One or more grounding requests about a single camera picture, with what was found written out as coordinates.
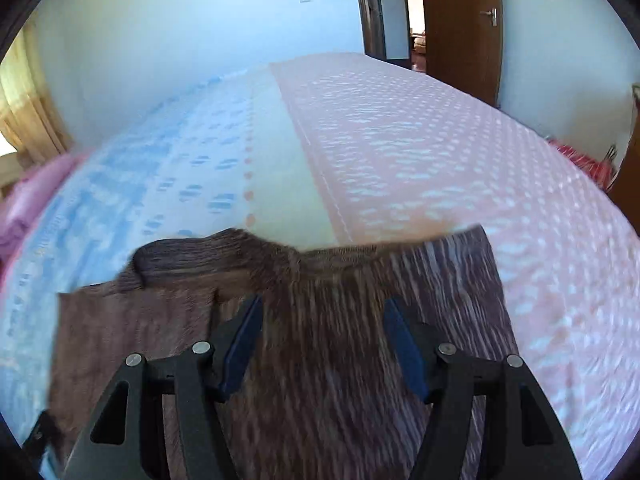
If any dotted blue and pink bedsheet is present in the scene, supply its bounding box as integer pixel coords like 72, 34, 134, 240
0, 51, 640, 480

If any red cloth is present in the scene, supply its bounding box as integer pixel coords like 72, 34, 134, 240
547, 140, 618, 191

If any pink pillow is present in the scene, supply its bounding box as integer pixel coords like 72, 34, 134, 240
0, 152, 87, 281

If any brown knit garment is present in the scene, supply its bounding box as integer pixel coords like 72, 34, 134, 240
47, 227, 521, 480

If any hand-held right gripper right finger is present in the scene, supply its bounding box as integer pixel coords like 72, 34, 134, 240
382, 297, 583, 480

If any dark wooden door frame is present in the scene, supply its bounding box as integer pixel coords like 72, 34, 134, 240
352, 0, 416, 68

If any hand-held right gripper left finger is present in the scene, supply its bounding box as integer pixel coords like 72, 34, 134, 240
65, 295, 264, 480

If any brown wooden door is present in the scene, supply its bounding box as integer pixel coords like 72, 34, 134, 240
417, 0, 503, 108

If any beige curtain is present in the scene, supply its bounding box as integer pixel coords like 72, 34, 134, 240
0, 25, 69, 161

